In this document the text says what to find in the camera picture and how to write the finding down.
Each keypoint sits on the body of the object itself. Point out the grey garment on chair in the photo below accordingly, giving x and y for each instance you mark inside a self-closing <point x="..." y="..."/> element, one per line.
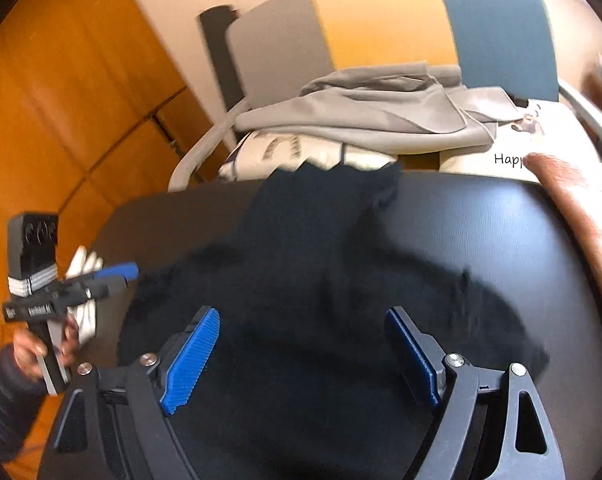
<point x="400" y="109"/>

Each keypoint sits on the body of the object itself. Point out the white printed garment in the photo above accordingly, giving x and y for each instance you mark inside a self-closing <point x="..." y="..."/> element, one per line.
<point x="545" y="126"/>

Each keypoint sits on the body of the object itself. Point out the brown fuzzy garment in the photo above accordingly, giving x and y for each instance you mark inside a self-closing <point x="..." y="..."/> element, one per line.
<point x="575" y="187"/>

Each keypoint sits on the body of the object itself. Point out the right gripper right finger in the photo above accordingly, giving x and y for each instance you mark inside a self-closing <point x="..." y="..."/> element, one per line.
<point x="487" y="424"/>

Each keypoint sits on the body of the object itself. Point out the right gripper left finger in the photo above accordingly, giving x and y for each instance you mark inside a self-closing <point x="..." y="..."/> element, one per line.
<point x="115" y="424"/>

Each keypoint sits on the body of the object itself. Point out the person's left hand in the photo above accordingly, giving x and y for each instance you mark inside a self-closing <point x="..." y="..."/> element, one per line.
<point x="28" y="348"/>

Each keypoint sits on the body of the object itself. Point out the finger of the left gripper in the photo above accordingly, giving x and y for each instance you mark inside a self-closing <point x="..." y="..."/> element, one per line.
<point x="103" y="288"/>
<point x="121" y="272"/>

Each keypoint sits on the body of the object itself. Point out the black knit sweater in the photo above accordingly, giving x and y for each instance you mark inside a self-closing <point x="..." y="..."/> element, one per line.
<point x="302" y="383"/>

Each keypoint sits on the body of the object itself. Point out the left forearm dark sleeve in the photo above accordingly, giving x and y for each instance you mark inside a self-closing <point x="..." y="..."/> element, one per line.
<point x="21" y="399"/>

